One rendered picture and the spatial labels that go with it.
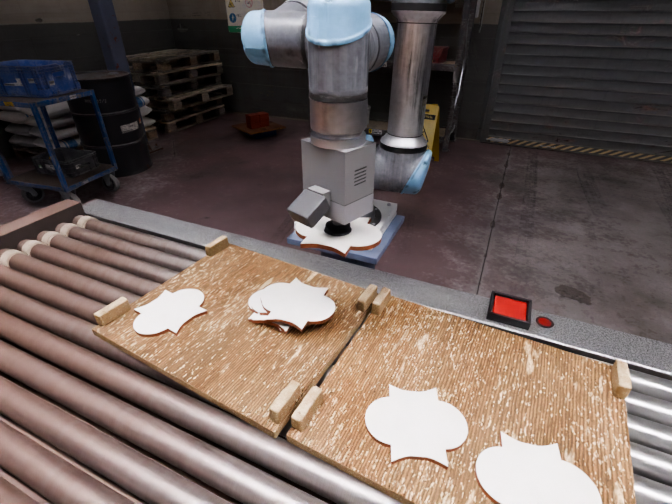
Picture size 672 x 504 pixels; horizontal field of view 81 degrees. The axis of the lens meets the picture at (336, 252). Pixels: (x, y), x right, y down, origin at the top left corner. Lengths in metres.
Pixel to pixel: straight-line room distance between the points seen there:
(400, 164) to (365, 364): 0.52
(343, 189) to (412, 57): 0.49
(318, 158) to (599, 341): 0.60
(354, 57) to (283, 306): 0.42
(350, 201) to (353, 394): 0.29
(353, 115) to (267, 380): 0.41
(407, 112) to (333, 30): 0.50
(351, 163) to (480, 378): 0.39
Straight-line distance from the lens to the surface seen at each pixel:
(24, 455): 0.72
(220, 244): 0.95
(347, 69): 0.50
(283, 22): 0.64
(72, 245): 1.19
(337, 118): 0.51
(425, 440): 0.58
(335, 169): 0.53
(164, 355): 0.73
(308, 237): 0.59
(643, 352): 0.89
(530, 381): 0.70
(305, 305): 0.71
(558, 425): 0.67
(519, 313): 0.84
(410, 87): 0.96
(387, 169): 1.00
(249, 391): 0.64
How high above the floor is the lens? 1.43
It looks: 32 degrees down
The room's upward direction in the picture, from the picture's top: straight up
